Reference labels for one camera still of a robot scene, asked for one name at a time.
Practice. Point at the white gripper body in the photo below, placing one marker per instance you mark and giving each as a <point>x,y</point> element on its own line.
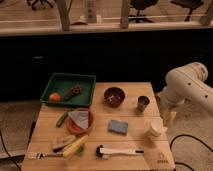
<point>166,108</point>

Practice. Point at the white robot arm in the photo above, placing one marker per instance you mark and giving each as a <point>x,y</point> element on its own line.
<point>185,82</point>

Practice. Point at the purple bowl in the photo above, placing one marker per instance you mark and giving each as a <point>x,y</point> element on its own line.
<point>114,97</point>

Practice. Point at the small metal cup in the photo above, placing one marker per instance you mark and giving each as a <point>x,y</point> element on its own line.
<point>142,103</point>

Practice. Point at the white paper cup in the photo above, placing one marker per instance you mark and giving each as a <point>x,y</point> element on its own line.
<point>156,128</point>

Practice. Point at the blue sponge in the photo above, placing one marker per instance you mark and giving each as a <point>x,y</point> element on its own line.
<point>119,127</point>

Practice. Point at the grey folded cloth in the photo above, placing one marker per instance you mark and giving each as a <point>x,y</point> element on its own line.
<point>80,118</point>

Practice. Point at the brown toy food piece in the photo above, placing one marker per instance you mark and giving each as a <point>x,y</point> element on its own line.
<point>73,92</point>

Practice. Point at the orange plate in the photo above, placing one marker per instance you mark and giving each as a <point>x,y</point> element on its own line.
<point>76,130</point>

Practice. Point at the green vegetable piece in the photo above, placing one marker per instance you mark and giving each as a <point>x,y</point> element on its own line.
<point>80,150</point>

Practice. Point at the black office chair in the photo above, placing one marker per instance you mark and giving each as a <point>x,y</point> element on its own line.
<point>141,5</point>

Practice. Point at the yellow corn cob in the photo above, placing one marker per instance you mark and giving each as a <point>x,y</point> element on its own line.
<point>72,148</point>

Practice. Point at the green cucumber piece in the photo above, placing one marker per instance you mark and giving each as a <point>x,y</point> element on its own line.
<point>61,120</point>

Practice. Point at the beige bread slice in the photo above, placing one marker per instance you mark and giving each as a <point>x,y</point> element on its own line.
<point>60,143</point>

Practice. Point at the green plastic tray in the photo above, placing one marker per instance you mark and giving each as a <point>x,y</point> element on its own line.
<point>63,83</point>

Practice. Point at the orange tomato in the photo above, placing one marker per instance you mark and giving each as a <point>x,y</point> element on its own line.
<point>55,97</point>

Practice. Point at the silver fork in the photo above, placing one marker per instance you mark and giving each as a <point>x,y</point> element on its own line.
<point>39,155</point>

